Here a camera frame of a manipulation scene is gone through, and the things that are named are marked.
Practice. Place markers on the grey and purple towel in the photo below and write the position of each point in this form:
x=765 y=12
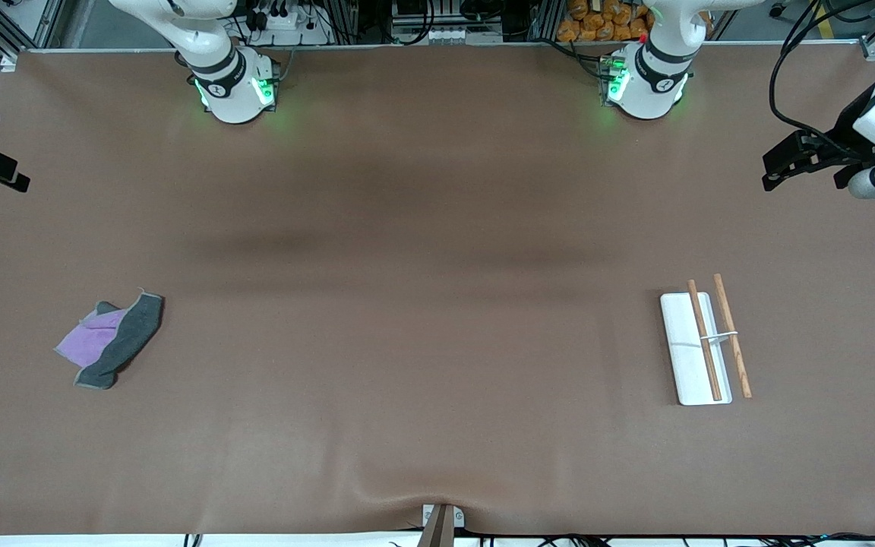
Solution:
x=122 y=338

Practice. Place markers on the white power strip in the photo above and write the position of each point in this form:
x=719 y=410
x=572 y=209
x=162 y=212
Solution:
x=282 y=20

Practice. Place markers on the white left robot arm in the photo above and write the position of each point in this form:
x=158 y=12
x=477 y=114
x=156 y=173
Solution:
x=650 y=76

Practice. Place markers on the white rectangular tray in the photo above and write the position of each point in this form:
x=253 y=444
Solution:
x=692 y=357

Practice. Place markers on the brown table mat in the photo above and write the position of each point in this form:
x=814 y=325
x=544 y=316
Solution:
x=437 y=228

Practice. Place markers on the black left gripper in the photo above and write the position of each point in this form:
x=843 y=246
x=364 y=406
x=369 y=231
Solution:
x=849 y=130

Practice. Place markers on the camera pole with white bracket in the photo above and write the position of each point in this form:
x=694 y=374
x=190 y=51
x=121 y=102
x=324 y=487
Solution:
x=441 y=524

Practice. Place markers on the pile of orange items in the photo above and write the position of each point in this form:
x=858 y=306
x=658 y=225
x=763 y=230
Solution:
x=604 y=23

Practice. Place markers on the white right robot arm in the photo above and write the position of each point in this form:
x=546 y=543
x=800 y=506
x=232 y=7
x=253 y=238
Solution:
x=229 y=83

